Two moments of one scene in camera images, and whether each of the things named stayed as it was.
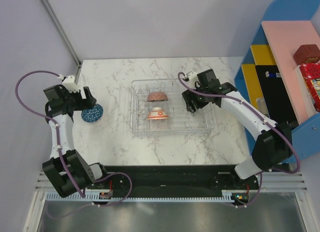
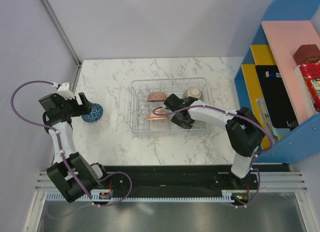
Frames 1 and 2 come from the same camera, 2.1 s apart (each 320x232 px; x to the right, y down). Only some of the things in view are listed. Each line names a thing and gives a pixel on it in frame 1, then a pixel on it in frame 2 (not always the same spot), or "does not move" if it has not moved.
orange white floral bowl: x=156 y=113 does not move
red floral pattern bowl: x=157 y=96 does not move
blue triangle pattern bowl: x=92 y=115 does not move
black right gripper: x=188 y=97 -> x=185 y=124
